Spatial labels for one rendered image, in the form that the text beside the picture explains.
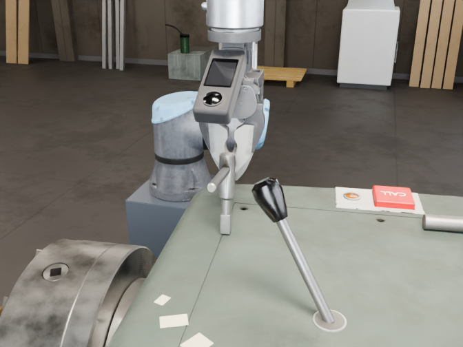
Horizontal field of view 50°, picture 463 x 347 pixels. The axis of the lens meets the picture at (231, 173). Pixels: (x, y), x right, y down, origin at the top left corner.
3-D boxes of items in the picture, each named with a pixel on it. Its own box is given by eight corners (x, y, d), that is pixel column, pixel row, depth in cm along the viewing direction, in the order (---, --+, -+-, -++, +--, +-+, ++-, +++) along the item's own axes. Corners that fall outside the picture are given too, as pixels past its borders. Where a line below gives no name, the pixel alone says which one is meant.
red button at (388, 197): (408, 197, 83) (410, 186, 82) (413, 215, 77) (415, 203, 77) (371, 195, 84) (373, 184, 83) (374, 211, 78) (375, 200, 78)
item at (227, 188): (231, 235, 69) (233, 155, 66) (216, 234, 70) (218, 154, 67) (234, 230, 71) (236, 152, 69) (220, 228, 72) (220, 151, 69)
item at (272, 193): (289, 213, 55) (291, 173, 53) (286, 227, 52) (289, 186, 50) (253, 210, 55) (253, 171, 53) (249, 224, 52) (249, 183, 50)
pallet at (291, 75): (309, 76, 748) (309, 68, 743) (300, 88, 674) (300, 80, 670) (231, 71, 779) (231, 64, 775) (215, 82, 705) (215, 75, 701)
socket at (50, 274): (48, 279, 68) (43, 265, 67) (73, 275, 69) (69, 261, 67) (46, 298, 66) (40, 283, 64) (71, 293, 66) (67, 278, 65)
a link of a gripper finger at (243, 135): (259, 168, 77) (259, 111, 73) (253, 184, 71) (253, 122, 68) (239, 167, 77) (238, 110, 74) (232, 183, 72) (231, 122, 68)
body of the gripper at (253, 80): (264, 108, 75) (267, 25, 70) (257, 125, 67) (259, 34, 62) (215, 105, 76) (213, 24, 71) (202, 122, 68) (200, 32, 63)
